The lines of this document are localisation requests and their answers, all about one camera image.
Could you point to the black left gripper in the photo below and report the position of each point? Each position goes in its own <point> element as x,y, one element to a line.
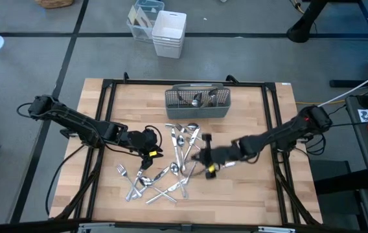
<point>138,139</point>

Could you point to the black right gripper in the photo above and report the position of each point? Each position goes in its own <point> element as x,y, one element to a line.
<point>219,155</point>

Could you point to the silver fork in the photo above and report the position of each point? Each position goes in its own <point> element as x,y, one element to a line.
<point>121,170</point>
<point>180,98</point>
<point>180,128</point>

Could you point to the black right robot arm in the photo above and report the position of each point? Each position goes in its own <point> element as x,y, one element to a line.
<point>284,132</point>

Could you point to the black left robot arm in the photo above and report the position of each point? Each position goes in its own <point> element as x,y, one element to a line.
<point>74,121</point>

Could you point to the grey plastic cutlery basket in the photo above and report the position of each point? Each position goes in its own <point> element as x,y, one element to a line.
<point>197,114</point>

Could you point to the clear plastic bin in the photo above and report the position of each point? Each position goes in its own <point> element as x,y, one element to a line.
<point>138,29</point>

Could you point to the white stacked plastic bins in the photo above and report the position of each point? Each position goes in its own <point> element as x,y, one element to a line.
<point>169,26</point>

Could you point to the black floor stand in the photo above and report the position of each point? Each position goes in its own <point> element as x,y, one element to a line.
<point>300,32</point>

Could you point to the black desk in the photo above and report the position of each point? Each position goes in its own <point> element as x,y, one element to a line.
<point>365,155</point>

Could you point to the wicker basket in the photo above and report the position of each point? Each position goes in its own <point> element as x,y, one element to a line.
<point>54,3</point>

